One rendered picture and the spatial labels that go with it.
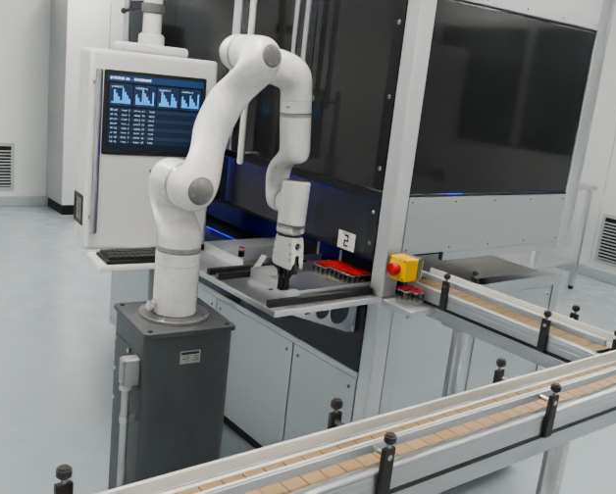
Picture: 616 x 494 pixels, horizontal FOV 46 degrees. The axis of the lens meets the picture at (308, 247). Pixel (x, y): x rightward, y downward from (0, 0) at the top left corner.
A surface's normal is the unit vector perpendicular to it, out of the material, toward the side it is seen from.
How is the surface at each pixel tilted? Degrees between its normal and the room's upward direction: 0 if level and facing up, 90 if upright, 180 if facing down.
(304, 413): 90
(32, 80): 90
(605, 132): 90
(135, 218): 90
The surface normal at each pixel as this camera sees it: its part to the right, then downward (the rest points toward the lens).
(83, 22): 0.61, 0.25
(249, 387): -0.79, 0.06
